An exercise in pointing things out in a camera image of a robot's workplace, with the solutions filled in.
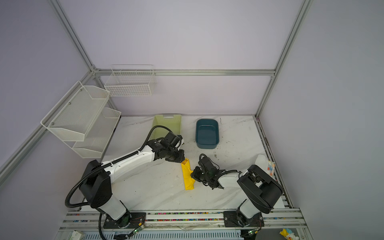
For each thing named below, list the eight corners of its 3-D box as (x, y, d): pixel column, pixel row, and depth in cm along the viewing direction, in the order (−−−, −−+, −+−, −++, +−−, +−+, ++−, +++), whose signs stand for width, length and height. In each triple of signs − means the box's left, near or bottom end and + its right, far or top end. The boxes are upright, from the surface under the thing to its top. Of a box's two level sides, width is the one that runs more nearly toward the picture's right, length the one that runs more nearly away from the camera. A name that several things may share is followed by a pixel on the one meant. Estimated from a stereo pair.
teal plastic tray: (195, 149, 103) (195, 144, 98) (195, 123, 118) (195, 118, 114) (220, 149, 103) (221, 144, 98) (217, 123, 118) (218, 118, 114)
